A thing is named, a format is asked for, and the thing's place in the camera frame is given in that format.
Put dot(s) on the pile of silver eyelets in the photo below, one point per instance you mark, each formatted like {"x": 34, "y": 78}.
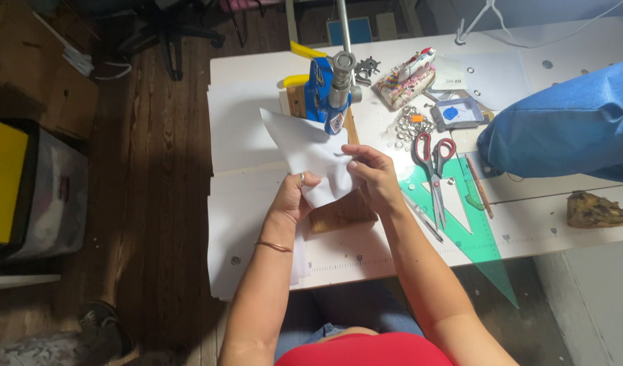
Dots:
{"x": 410, "y": 127}

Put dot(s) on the white fabric piece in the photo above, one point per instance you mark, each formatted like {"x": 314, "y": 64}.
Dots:
{"x": 311, "y": 152}

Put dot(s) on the stack of white fabric sheets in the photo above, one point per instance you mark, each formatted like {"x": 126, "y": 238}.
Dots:
{"x": 240, "y": 203}

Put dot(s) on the blue eyelet press machine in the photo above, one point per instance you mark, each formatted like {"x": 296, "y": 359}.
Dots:
{"x": 331, "y": 84}

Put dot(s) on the green transparent triangle ruler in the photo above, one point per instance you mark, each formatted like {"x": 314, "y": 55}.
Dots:
{"x": 466, "y": 223}

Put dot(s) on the blue fabric roll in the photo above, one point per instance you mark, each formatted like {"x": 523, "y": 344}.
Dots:
{"x": 560, "y": 127}

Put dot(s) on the orange pencil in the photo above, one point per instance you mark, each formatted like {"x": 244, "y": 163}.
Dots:
{"x": 478, "y": 185}

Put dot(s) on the clear pen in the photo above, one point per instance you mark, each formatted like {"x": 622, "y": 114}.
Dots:
{"x": 422, "y": 216}

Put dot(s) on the white paper tag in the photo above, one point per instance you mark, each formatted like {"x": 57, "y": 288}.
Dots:
{"x": 449, "y": 75}

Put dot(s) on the black office chair base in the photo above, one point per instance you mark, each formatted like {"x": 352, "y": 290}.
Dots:
{"x": 171, "y": 30}

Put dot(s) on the person's left hand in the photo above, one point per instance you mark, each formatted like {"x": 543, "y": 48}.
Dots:
{"x": 291, "y": 199}

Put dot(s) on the cardboard box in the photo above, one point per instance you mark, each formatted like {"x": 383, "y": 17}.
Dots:
{"x": 41, "y": 86}

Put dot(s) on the yellow and black storage box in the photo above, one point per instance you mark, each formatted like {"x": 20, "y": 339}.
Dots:
{"x": 26, "y": 188}

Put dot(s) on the patterned fabric pouch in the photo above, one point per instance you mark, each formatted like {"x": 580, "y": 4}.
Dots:
{"x": 407, "y": 79}

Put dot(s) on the person's blue jeans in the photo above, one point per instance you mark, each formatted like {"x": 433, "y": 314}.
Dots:
{"x": 342, "y": 315}

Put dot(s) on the black rotary punch tool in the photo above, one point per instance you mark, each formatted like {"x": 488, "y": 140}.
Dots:
{"x": 367, "y": 69}

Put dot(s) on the brown camouflage cloth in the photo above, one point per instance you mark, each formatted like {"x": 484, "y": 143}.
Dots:
{"x": 596, "y": 210}

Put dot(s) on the wooden base board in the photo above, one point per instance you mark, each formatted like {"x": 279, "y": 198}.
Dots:
{"x": 344, "y": 211}

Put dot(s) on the person's right hand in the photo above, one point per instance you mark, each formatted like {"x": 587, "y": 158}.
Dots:
{"x": 372, "y": 175}

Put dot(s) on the person's red shirt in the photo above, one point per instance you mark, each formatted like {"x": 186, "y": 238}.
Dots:
{"x": 365, "y": 350}

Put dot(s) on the grey tray with blue disc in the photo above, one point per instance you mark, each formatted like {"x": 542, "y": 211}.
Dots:
{"x": 458, "y": 114}

